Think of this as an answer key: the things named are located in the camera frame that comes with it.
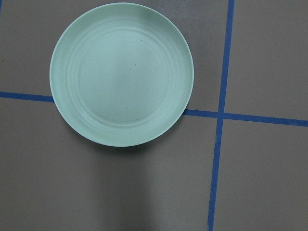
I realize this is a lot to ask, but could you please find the light green plate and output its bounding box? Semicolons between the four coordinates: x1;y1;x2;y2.
50;2;194;147

